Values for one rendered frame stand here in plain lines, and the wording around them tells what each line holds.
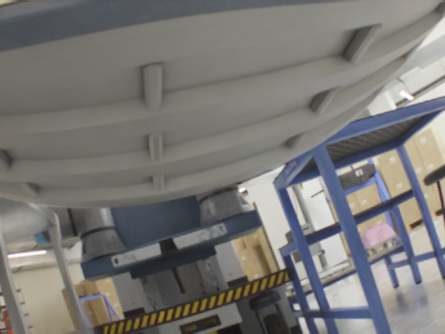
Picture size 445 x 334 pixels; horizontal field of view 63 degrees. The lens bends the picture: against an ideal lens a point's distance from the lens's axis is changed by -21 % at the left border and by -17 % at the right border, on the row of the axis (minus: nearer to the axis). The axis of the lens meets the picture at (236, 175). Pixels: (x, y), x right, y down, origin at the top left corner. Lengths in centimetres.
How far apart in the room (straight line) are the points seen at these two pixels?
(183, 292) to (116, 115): 138
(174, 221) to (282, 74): 130
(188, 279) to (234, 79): 138
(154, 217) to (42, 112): 131
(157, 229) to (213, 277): 27
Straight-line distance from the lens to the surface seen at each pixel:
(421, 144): 707
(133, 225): 163
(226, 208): 147
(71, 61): 26
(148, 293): 164
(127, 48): 25
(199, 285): 168
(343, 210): 104
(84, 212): 150
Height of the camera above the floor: 32
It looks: 14 degrees up
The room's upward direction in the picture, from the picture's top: 21 degrees counter-clockwise
